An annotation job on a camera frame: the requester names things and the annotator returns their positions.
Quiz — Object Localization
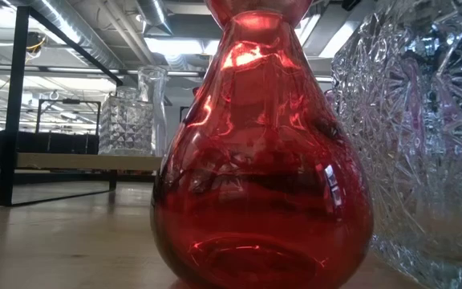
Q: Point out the red pear-shaped glass vase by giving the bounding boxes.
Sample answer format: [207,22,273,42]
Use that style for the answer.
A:
[149,0,375,289]

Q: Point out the clear tall slim glass vase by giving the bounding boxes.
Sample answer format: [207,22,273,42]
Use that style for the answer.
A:
[136,65,168,157]

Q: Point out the clear faceted square glass vase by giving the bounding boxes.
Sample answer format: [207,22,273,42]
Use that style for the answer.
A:
[97,85,155,157]

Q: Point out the clear star-cut crystal vase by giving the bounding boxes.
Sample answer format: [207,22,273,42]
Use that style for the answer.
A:
[330,0,462,289]

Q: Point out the black low cabinet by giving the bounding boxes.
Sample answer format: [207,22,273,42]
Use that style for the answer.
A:
[0,130,99,156]

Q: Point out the wooden shelf black metal frame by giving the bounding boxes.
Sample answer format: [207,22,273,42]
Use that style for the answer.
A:
[0,5,164,208]

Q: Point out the small silver ventilation duct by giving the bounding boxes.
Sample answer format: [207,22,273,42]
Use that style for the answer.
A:
[136,0,174,35]

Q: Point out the black metal rack frame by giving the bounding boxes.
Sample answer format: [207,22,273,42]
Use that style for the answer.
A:
[34,98,103,134]

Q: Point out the black aluminium table frame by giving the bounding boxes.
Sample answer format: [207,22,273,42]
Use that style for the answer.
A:
[0,170,158,188]

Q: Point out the large silver ventilation duct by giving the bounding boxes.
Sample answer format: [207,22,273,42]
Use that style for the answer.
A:
[10,0,126,71]

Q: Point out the black hanging device yellow cable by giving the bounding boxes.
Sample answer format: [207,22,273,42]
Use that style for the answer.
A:
[25,31,50,53]

